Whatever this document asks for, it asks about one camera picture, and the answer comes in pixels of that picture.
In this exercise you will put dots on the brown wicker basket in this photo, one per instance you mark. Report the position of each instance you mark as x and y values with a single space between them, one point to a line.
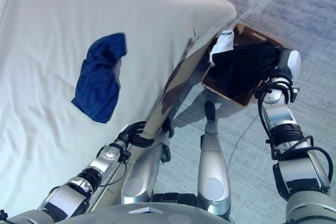
244 98

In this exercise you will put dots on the black garment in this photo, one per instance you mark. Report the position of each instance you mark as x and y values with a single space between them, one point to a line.
241 66

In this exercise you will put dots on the dark blue garment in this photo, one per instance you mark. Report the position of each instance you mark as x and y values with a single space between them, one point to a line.
98 85

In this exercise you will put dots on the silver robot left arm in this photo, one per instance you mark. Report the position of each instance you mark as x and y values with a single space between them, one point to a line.
78 182

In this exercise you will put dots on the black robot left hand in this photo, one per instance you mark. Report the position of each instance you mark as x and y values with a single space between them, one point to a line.
134 136

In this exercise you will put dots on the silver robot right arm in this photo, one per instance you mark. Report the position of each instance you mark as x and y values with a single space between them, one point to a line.
296 150

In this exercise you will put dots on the silver robot left leg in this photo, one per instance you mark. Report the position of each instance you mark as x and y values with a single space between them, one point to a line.
143 171

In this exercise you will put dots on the white shirt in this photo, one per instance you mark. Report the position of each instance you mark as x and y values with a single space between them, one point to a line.
223 47

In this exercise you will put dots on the large grey area rug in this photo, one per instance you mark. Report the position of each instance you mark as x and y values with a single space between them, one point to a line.
262 3

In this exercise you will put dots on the silver robot right leg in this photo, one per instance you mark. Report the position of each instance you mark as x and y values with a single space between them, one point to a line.
212 161

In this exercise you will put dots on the silver robot leg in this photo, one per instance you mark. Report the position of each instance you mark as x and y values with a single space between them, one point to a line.
143 171
212 161

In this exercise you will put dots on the grey robot torso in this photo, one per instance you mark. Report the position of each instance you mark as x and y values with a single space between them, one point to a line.
147 214

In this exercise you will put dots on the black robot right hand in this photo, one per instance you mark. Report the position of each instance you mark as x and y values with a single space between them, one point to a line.
287 62

